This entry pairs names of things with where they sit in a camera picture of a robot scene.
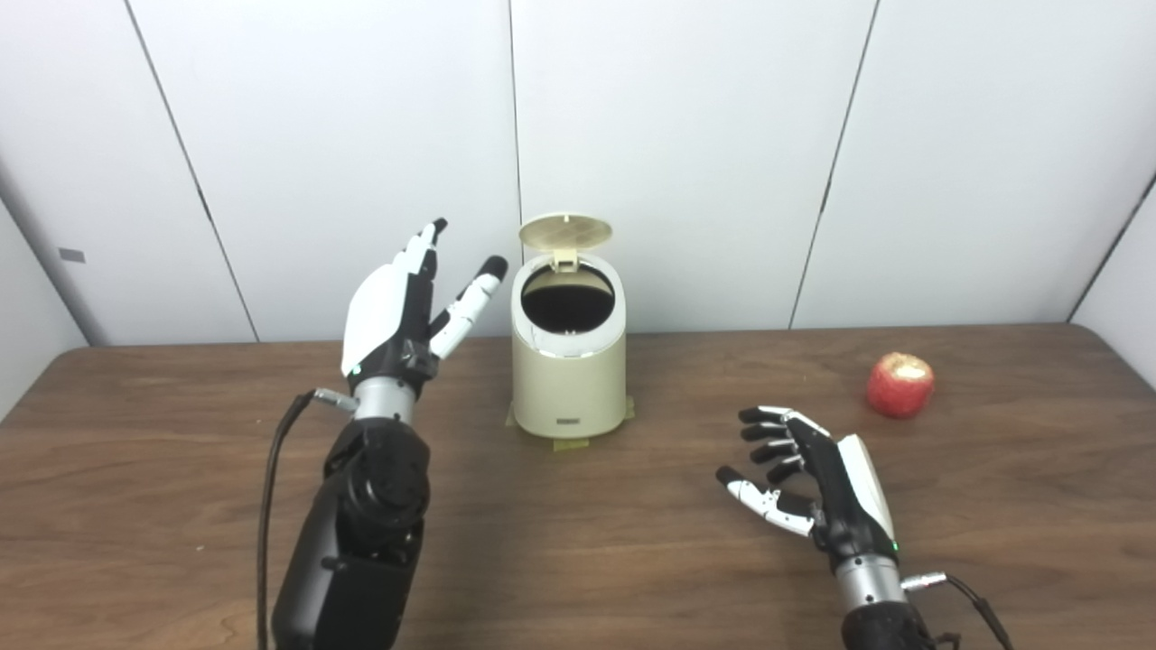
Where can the cream round bin lid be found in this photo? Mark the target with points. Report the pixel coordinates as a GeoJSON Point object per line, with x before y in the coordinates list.
{"type": "Point", "coordinates": [564, 231]}

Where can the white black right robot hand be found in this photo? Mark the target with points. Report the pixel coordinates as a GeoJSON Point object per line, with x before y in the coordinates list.
{"type": "Point", "coordinates": [844, 506]}

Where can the small grey wall label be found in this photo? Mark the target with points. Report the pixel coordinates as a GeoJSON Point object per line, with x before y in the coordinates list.
{"type": "Point", "coordinates": [72, 255]}

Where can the red apple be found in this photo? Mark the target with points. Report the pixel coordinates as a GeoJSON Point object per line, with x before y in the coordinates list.
{"type": "Point", "coordinates": [899, 388]}

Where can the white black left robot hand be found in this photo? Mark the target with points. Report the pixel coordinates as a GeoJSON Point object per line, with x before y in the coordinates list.
{"type": "Point", "coordinates": [384, 316]}

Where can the cream-colored cylindrical bin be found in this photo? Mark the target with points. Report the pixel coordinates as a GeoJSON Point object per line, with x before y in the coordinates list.
{"type": "Point", "coordinates": [567, 388]}

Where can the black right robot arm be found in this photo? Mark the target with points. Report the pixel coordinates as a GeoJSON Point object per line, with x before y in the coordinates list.
{"type": "Point", "coordinates": [880, 605]}

